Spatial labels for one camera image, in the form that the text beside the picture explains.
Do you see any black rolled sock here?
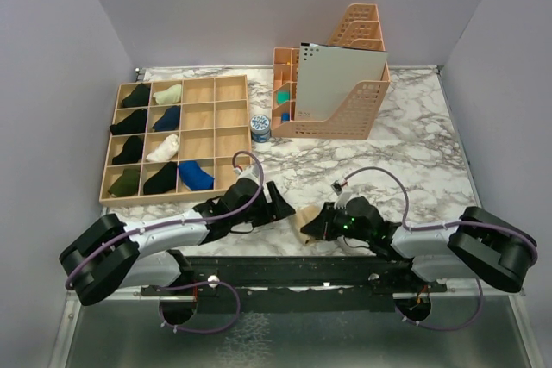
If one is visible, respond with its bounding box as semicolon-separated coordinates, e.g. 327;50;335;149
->
109;108;147;135
121;83;150;108
110;135;144;165
142;162;178;196

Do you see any wooden compartment tray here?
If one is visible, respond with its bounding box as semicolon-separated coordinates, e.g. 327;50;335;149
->
99;75;251;208

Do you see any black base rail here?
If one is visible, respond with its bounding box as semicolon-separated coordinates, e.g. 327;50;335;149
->
141;256;426;313

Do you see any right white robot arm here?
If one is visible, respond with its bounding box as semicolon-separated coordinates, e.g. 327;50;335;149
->
299;196;537;293

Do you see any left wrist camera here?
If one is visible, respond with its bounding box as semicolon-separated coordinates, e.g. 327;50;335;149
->
237;165;264;185

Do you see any pale green rolled sock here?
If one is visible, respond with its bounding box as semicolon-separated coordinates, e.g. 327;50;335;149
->
153;84;182;105

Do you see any black rolled sock top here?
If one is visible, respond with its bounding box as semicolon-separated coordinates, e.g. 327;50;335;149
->
121;83;150;108

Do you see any black rolled sock bottom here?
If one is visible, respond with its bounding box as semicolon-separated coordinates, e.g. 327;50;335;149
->
142;162;178;196

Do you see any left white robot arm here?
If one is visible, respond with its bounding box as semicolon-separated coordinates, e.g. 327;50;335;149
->
59;178;296;306

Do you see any beige underwear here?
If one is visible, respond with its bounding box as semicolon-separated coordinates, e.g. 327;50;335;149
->
293;205;322;246

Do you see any white rolled sock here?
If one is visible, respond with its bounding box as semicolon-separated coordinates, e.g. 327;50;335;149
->
146;134;180;162

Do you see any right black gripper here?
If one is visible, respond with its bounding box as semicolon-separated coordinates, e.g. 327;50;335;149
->
302;201;372;242

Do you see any blue boxer underwear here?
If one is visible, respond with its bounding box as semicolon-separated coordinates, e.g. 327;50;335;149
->
178;160;215;191

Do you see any grey white folder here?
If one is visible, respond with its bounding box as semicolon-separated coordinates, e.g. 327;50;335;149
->
295;42;388;121

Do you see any blue patterned round tin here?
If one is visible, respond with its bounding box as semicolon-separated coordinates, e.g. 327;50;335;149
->
249;115;271;143

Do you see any navy rolled sock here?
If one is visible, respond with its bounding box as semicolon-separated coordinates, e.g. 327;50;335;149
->
152;106;180;132

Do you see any dark green rolled sock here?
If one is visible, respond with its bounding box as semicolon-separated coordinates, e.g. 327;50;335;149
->
108;168;141;197

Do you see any peach file organizer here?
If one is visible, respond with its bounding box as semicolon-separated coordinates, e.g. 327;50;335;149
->
271;3;391;140

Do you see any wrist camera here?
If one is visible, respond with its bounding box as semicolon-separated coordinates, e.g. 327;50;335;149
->
331;180;352;209
237;165;264;185

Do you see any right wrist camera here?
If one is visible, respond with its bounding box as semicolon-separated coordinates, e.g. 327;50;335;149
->
331;180;352;209

